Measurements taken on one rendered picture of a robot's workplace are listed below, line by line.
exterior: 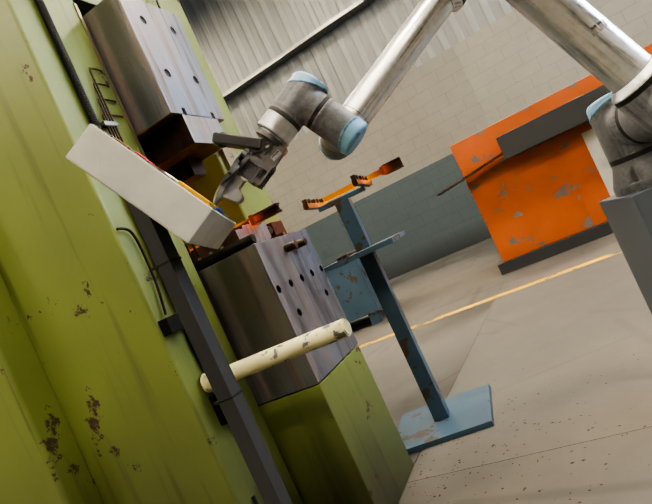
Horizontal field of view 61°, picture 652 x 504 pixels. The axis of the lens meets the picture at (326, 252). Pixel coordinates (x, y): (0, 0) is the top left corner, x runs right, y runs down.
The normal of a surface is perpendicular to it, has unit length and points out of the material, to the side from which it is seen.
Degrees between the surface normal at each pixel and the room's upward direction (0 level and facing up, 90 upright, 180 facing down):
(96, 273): 90
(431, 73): 90
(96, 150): 90
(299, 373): 90
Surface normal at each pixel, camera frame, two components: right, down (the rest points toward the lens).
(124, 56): -0.36, 0.15
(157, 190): 0.04, -0.03
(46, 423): 0.84, -0.39
